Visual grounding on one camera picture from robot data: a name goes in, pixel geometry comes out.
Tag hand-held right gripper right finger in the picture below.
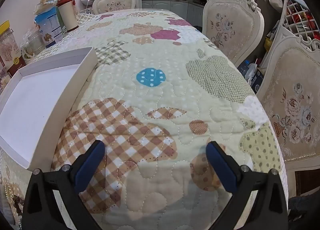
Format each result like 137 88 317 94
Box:
205 141 291 230

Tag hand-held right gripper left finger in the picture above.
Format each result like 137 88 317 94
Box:
22 140 106 230

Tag white shallow box tray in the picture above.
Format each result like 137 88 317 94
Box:
0 47 97 171

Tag person's jeans leg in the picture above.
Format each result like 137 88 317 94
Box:
287 194 320 223

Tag quilted patchwork tablecloth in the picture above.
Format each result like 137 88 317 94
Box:
0 8 289 230

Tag ornate cream floral chair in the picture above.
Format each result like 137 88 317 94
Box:
202 0 265 67
92 0 136 15
255 25 320 171

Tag blue cardboard box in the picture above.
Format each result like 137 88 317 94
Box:
250 68 265 94

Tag clear plastic bottle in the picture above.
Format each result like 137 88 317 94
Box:
237 60 258 81

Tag small clear glass jar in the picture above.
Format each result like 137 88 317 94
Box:
22 29 47 57

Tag yellow lid glass jar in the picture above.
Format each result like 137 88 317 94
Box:
0 20 27 78

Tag blue milk powder can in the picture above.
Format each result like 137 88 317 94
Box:
34 6 64 46

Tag beige cup with red lid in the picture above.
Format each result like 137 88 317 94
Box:
56 0 79 31

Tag white kitchen cabinets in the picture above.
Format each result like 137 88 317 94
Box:
141 0 205 26

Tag white lattice rack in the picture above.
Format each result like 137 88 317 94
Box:
282 0 320 51

